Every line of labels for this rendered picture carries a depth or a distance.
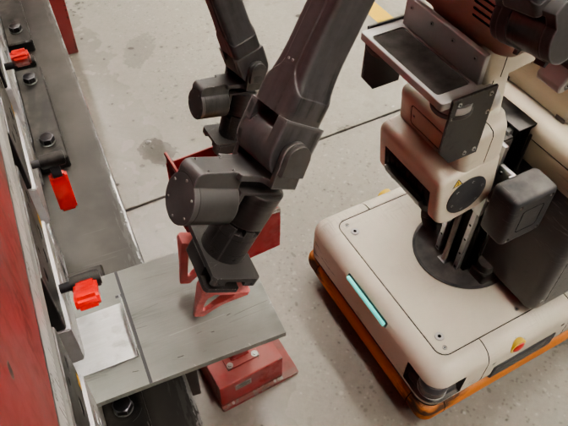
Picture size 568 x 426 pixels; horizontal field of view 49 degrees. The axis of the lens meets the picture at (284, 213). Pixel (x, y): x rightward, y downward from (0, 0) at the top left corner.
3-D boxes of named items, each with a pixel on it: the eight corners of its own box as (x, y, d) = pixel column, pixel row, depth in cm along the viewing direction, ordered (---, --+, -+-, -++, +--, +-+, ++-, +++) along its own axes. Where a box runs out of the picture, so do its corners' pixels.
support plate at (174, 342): (286, 335, 81) (286, 331, 81) (84, 412, 74) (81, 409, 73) (237, 237, 92) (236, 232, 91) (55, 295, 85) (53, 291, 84)
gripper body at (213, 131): (201, 133, 125) (207, 101, 121) (244, 127, 131) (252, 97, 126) (215, 152, 122) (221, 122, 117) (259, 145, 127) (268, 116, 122)
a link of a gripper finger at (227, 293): (179, 331, 76) (210, 281, 71) (162, 286, 80) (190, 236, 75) (226, 328, 80) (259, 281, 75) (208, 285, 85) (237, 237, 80)
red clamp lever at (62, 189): (82, 209, 83) (63, 155, 76) (51, 217, 82) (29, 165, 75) (79, 199, 84) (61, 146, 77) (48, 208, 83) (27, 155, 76)
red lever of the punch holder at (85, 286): (101, 286, 55) (97, 266, 64) (54, 303, 54) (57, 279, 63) (107, 306, 56) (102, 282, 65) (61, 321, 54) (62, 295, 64)
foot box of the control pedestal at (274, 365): (299, 373, 185) (301, 352, 176) (223, 412, 177) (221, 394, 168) (266, 321, 197) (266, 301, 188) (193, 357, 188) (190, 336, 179)
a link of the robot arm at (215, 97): (269, 62, 113) (244, 44, 118) (213, 68, 107) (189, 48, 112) (259, 121, 120) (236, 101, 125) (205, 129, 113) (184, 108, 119)
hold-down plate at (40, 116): (72, 166, 117) (68, 155, 115) (42, 175, 116) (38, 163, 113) (44, 76, 135) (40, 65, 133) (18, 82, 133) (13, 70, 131)
